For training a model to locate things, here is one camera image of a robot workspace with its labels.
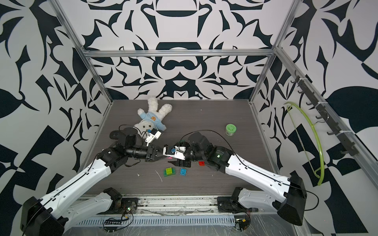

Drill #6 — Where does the lime green lego brick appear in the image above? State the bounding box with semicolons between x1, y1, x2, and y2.
165;167;173;176

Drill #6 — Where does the green long lego plate brick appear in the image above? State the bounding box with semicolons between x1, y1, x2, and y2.
163;167;176;177

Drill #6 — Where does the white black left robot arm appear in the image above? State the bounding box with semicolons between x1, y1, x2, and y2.
20;128;164;236

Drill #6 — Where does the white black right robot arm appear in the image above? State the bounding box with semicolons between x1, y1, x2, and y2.
162;132;307;226

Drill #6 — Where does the cyan overturned lego brick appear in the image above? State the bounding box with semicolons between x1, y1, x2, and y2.
179;168;187;176

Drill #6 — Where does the white teddy bear blue shirt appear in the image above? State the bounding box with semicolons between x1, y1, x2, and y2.
134;97;173;137

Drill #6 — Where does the black remote control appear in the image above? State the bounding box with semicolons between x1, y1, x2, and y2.
109;130;126;140

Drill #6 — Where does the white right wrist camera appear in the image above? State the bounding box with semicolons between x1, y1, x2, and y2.
163;146;187;160

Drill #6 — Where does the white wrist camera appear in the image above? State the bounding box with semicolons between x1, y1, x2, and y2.
145;129;162;146
163;146;187;160

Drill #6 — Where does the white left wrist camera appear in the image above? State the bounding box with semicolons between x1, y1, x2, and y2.
145;129;162;146

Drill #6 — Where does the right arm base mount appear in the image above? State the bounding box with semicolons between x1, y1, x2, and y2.
217;187;253;214

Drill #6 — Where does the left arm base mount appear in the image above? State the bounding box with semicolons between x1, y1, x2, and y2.
98;187;139;215

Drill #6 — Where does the black wall hook rack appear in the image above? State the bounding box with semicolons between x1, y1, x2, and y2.
291;71;359;156

